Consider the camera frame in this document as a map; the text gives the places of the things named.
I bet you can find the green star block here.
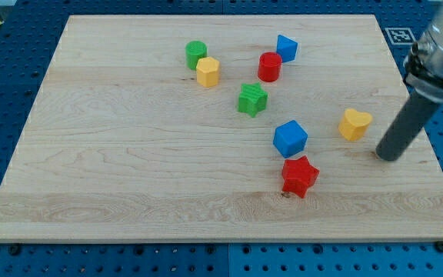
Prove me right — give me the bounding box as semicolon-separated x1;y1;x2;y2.
238;82;268;118

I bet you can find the blue cube block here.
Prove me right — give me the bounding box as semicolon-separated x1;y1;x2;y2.
273;120;308;158

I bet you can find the red star block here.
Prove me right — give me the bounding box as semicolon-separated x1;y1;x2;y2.
281;155;320;199

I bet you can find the light wooden board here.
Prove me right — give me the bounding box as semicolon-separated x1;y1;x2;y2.
0;15;443;244

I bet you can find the yellow hexagon block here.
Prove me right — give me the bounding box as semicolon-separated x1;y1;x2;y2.
196;57;220;88

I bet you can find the red cylinder block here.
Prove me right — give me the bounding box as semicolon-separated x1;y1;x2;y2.
258;52;282;82

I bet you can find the green cylinder block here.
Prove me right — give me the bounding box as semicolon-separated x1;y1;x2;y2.
185;40;208;70

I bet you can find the blue triangular prism block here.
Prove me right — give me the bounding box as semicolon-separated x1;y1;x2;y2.
276;35;298;62

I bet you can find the yellow heart block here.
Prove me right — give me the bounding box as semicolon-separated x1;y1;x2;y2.
338;108;373;141

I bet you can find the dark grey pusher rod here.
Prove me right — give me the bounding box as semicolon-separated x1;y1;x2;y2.
375;91;440;162

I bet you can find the white fiducial marker tag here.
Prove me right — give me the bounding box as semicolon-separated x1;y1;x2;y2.
385;27;415;45

